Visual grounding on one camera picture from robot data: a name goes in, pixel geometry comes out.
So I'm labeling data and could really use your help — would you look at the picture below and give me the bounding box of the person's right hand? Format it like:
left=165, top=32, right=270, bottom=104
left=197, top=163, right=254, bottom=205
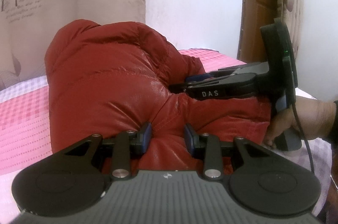
left=263, top=96, right=337, bottom=146

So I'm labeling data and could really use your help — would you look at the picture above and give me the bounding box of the pink checkered bed sheet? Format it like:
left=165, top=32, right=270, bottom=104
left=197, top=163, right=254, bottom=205
left=1, top=49, right=332, bottom=223

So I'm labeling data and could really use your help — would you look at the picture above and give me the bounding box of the brown wooden door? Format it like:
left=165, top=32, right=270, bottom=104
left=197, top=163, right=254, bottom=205
left=236, top=0, right=304, bottom=63

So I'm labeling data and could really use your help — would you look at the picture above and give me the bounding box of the red puffy down jacket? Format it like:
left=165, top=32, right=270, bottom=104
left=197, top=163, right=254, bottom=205
left=45, top=20, right=270, bottom=171

